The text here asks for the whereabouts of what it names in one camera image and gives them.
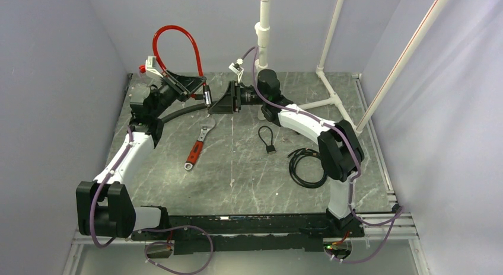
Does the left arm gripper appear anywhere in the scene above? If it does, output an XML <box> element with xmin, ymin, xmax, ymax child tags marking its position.
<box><xmin>151</xmin><ymin>69</ymin><xmax>206</xmax><ymax>119</ymax></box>

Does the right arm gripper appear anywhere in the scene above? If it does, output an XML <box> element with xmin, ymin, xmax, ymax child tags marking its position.
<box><xmin>208</xmin><ymin>81</ymin><xmax>266</xmax><ymax>115</ymax></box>

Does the red cable lock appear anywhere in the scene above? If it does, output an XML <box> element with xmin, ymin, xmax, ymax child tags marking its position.
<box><xmin>152</xmin><ymin>25</ymin><xmax>213</xmax><ymax>108</ymax></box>

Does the black cable loop padlock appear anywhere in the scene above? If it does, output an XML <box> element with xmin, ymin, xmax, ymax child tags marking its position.
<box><xmin>257</xmin><ymin>126</ymin><xmax>276</xmax><ymax>155</ymax></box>

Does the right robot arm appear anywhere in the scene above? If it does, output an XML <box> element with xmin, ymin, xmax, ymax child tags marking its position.
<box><xmin>208</xmin><ymin>69</ymin><xmax>364</xmax><ymax>236</ymax></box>

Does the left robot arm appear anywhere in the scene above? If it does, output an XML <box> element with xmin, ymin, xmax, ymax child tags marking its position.
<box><xmin>76</xmin><ymin>72</ymin><xmax>206</xmax><ymax>248</ymax></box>

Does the white diagonal pole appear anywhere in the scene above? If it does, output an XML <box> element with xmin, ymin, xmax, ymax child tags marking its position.
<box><xmin>355</xmin><ymin>0</ymin><xmax>449</xmax><ymax>133</ymax></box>

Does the red handled adjustable wrench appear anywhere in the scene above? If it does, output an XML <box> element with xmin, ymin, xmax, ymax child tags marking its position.
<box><xmin>184</xmin><ymin>117</ymin><xmax>216</xmax><ymax>171</ymax></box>

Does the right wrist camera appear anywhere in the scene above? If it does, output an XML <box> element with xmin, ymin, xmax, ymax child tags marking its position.
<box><xmin>228</xmin><ymin>58</ymin><xmax>244</xmax><ymax>83</ymax></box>

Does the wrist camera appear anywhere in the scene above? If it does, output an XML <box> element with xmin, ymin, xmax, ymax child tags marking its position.
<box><xmin>138</xmin><ymin>56</ymin><xmax>163</xmax><ymax>81</ymax></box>
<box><xmin>228</xmin><ymin>58</ymin><xmax>244</xmax><ymax>83</ymax></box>

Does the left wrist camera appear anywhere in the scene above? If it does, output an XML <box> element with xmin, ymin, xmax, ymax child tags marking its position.
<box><xmin>138</xmin><ymin>56</ymin><xmax>163</xmax><ymax>81</ymax></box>

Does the black corrugated hose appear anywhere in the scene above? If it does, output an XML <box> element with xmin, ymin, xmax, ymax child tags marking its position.
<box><xmin>159</xmin><ymin>102</ymin><xmax>209</xmax><ymax>125</ymax></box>

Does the coiled black cable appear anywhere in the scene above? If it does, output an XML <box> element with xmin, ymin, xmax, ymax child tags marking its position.
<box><xmin>288</xmin><ymin>147</ymin><xmax>329</xmax><ymax>189</ymax></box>

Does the white PVC pipe frame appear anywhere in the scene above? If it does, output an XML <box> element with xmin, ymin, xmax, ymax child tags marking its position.
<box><xmin>253</xmin><ymin>0</ymin><xmax>368</xmax><ymax>132</ymax></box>

